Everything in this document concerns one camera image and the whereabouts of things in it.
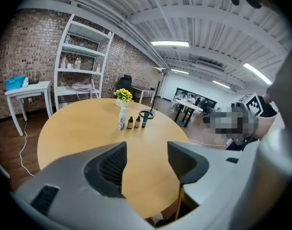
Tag white metal shelf rack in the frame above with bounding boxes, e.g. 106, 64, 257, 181
53, 13, 115, 112

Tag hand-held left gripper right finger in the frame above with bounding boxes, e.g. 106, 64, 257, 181
167, 141, 244, 210

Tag pale pink bag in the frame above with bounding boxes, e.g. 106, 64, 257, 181
71, 81, 93, 92

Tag round white table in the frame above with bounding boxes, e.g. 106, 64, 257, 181
171, 98, 205, 128

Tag ceiling air conditioner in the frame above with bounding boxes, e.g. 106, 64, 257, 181
196, 60, 225, 73

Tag dark teal tube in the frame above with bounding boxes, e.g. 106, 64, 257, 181
141, 111, 149, 128

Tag white tube bottle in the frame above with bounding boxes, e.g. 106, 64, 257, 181
117, 106, 127, 131

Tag dark-top desk with white legs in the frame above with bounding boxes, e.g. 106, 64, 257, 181
131, 85, 156, 104

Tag white adapter cable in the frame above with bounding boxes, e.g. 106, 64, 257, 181
188, 139, 227, 148

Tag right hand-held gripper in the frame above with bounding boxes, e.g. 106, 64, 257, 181
232, 92, 265, 119

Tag white power strip cable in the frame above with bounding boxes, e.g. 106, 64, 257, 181
19, 121, 35, 177

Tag blue tissue box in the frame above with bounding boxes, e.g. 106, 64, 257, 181
4, 76, 26, 92

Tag black office chair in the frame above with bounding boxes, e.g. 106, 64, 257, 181
117, 74, 133, 98

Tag white side table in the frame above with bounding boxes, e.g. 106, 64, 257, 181
4, 80, 53, 137

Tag black router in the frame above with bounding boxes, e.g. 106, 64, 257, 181
25, 70, 41, 85

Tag black desk lamp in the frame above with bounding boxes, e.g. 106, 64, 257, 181
139, 67, 167, 119

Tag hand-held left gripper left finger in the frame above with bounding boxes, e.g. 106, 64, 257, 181
12, 141, 150, 230

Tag sunflowers in white pot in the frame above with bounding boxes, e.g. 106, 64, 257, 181
114, 88, 134, 108

